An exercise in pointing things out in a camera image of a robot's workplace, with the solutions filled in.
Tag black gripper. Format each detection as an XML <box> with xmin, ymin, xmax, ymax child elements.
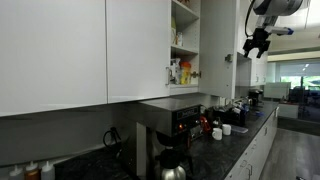
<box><xmin>242</xmin><ymin>27</ymin><xmax>272</xmax><ymax>60</ymax></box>

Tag white cabinet door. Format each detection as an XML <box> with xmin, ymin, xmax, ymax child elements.
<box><xmin>0</xmin><ymin>0</ymin><xmax>108</xmax><ymax>118</ymax></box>
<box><xmin>105</xmin><ymin>0</ymin><xmax>173</xmax><ymax>104</ymax></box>
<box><xmin>199</xmin><ymin>0</ymin><xmax>241</xmax><ymax>100</ymax></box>

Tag white cabinet body with shelves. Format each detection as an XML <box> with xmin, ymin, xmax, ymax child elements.
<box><xmin>169</xmin><ymin>0</ymin><xmax>202</xmax><ymax>97</ymax></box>

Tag white base cabinet drawers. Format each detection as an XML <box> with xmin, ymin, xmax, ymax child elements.
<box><xmin>224</xmin><ymin>106</ymin><xmax>280</xmax><ymax>180</ymax></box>

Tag white partition panel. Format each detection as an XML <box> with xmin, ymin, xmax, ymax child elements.
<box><xmin>263</xmin><ymin>81</ymin><xmax>292</xmax><ymax>100</ymax></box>

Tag small black coffee maker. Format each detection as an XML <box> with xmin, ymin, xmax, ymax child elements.
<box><xmin>248</xmin><ymin>89</ymin><xmax>265</xmax><ymax>108</ymax></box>

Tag black condiment organizer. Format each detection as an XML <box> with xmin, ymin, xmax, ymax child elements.
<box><xmin>205</xmin><ymin>102</ymin><xmax>250</xmax><ymax>128</ymax></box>

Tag yellow canister orange lid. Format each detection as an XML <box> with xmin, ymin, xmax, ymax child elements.
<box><xmin>179</xmin><ymin>60</ymin><xmax>193</xmax><ymax>85</ymax></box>

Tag white packet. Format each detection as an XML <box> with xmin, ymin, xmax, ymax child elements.
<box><xmin>176</xmin><ymin>31</ymin><xmax>184</xmax><ymax>47</ymax></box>

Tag clear flat plastic lid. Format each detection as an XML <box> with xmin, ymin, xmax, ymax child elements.
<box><xmin>230</xmin><ymin>124</ymin><xmax>250</xmax><ymax>135</ymax></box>

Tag silver foil bag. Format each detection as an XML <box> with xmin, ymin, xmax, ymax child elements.
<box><xmin>170</xmin><ymin>58</ymin><xmax>182</xmax><ymax>85</ymax></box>

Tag white ceramic mug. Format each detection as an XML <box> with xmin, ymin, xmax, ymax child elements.
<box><xmin>222</xmin><ymin>123</ymin><xmax>232</xmax><ymax>136</ymax></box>
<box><xmin>211</xmin><ymin>127</ymin><xmax>223</xmax><ymax>141</ymax></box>

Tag green white carton box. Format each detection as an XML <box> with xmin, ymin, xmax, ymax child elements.
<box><xmin>170</xmin><ymin>16</ymin><xmax>177</xmax><ymax>46</ymax></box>

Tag steel black coffee brewer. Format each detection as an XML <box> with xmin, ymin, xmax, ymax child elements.
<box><xmin>134</xmin><ymin>97</ymin><xmax>213</xmax><ymax>180</ymax></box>

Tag steel coffee carafe black lid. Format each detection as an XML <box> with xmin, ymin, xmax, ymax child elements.
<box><xmin>155</xmin><ymin>148</ymin><xmax>195</xmax><ymax>180</ymax></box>

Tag brown squeeze bottle white cap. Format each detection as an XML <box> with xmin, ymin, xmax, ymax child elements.
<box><xmin>23</xmin><ymin>160</ymin><xmax>42</xmax><ymax>180</ymax></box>

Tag white distant wall cabinets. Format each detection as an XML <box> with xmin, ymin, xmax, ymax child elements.
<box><xmin>239</xmin><ymin>0</ymin><xmax>270</xmax><ymax>88</ymax></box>

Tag grey wrist camera blue mount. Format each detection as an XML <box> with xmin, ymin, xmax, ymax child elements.
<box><xmin>264</xmin><ymin>25</ymin><xmax>295</xmax><ymax>37</ymax></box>

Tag office glass wall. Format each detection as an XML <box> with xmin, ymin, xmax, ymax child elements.
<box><xmin>266</xmin><ymin>59</ymin><xmax>320</xmax><ymax>123</ymax></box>

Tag low white divider wall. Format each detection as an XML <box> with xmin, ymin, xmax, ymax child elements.
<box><xmin>277</xmin><ymin>103</ymin><xmax>300</xmax><ymax>120</ymax></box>

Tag black looped power cord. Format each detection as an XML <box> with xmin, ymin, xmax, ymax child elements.
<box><xmin>102</xmin><ymin>126</ymin><xmax>123</xmax><ymax>158</ymax></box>

